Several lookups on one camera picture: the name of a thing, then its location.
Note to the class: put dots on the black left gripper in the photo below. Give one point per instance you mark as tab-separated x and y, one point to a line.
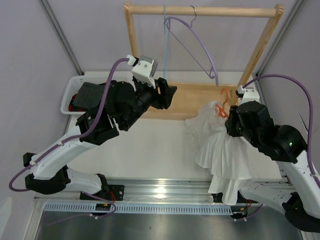
166	92

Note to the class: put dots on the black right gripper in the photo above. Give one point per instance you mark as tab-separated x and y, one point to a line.
230	122

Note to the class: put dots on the orange plastic hanger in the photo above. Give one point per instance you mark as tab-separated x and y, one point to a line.
222	108

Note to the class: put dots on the white ruffled skirt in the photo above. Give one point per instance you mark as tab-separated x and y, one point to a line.
224	156

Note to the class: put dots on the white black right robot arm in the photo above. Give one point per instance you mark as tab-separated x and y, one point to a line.
285	145

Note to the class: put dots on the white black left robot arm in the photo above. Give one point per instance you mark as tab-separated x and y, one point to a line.
49	171

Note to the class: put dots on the wooden clothes rack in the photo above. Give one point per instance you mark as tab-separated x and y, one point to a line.
191	96

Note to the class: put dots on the dark grey dotted garment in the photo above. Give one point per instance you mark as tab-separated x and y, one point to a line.
89	95

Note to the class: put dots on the white plastic basket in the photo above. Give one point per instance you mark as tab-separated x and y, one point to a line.
73	87

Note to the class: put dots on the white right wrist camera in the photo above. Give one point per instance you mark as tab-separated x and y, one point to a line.
247	94

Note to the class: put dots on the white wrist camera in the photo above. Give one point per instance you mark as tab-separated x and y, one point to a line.
143	69
247	94

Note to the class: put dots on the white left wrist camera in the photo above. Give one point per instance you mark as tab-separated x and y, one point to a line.
143	69

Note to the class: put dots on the light blue wire hanger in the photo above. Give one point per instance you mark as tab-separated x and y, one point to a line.
166	27

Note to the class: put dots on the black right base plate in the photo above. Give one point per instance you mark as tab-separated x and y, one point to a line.
217	198

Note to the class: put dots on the aluminium mounting rail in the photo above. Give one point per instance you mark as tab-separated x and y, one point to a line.
159	191

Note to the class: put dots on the white slotted cable duct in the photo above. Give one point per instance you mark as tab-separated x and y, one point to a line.
137	208

